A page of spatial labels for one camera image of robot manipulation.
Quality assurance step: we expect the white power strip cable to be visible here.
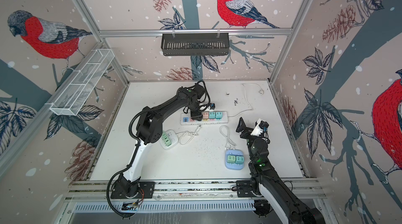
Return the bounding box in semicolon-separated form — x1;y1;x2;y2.
227;83;262;118

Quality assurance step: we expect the black wall basket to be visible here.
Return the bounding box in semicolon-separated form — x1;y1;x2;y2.
161;33;230;56

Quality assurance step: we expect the white square socket cube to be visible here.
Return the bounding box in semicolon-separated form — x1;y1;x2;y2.
158;130;179;150

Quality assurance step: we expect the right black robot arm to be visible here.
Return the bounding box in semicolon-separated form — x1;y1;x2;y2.
236;118;325;224

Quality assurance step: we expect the blue square socket cube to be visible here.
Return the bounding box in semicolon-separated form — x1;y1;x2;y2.
225;149;245;170

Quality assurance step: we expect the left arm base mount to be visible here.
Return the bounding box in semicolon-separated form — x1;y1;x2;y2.
111;174;156;199

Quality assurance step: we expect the blue cube white cable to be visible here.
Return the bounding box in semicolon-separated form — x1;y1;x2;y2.
219;124;237;151

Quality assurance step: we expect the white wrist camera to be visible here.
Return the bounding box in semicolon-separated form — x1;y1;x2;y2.
251;119;269;137
209;103;216;111

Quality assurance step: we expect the white coiled socket cable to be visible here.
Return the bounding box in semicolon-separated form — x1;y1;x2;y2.
176;124;202;145

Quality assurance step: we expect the long white power strip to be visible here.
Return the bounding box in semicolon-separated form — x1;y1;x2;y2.
180;111;229;126

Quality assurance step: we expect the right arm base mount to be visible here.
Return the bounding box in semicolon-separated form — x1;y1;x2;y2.
231;180;262;198

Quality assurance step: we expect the light green charger plug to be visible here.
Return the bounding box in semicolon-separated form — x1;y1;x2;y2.
163;137;172;147

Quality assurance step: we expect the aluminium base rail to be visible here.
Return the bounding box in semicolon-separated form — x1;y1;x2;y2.
66;178;326;201

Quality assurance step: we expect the white wire mesh basket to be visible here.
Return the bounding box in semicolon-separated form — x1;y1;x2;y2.
50;49;115;116

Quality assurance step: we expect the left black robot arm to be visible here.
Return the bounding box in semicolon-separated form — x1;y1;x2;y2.
106;80;211;200

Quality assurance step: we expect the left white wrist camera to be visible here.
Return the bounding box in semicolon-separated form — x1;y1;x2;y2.
209;103;216;111

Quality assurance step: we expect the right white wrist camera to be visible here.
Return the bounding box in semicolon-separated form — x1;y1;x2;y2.
251;119;269;137

